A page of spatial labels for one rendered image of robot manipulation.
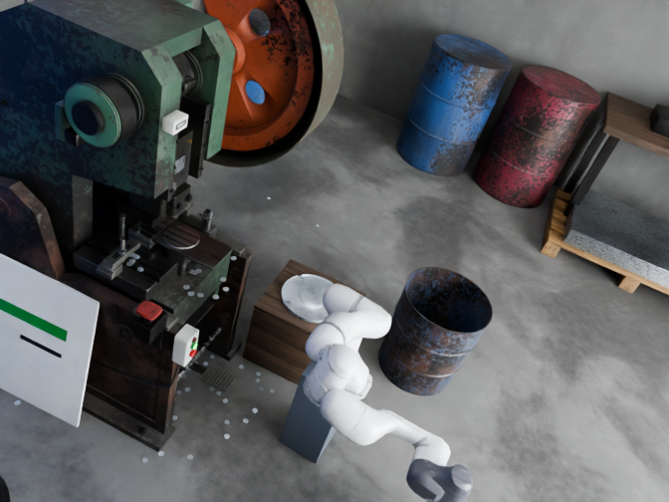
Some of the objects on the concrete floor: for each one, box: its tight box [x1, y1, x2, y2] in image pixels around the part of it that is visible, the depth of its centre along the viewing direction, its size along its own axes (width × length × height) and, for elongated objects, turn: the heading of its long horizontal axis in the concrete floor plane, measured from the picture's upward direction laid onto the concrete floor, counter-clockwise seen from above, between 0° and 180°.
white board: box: [0, 254, 100, 427], centre depth 223 cm, size 14×50×59 cm, turn 53°
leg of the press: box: [0, 176, 184, 452], centre depth 217 cm, size 92×12×90 cm, turn 51°
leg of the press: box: [194, 231, 252, 362], centre depth 258 cm, size 92×12×90 cm, turn 51°
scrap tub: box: [378, 267, 493, 396], centre depth 287 cm, size 42×42×48 cm
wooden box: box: [243, 259, 366, 384], centre depth 280 cm, size 40×38×35 cm
